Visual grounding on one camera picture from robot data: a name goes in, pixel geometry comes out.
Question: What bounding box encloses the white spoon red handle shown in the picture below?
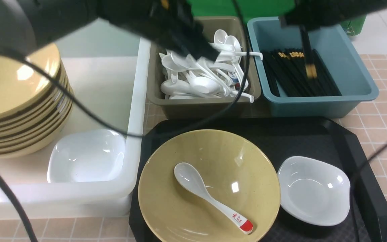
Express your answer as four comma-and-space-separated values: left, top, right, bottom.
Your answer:
174, 162, 254, 234

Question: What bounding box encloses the stack of yellow bowls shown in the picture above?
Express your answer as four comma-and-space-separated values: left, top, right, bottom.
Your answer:
0, 56, 73, 158

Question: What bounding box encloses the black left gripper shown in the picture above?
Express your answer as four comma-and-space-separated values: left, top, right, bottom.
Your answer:
146, 0, 219, 62

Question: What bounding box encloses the pile of white spoons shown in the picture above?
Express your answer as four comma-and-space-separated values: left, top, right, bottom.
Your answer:
159, 29, 255, 103

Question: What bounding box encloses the white square dish in tub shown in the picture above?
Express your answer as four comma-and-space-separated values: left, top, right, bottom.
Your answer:
47, 129, 126, 183

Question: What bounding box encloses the olive plastic spoon bin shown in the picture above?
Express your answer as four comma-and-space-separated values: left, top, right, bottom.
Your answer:
146, 16, 262, 119

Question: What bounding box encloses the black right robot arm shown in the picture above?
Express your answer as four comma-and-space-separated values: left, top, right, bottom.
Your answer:
278, 0, 387, 32

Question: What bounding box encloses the yellow noodle bowl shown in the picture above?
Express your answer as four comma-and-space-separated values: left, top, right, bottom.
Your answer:
138, 130, 281, 242

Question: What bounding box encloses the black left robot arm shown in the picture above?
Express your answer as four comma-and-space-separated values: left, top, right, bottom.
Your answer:
0, 0, 219, 61

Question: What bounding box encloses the black serving tray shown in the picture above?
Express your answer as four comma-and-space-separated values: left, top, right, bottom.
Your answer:
128, 117, 387, 242

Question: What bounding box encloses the black cable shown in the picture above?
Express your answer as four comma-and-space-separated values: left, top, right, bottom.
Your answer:
0, 0, 251, 242

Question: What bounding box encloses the pile of black chopsticks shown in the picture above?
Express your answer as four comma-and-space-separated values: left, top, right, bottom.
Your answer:
261, 48, 342, 97

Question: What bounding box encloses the blue plastic chopstick bin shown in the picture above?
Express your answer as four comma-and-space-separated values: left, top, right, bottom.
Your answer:
247, 17, 379, 118

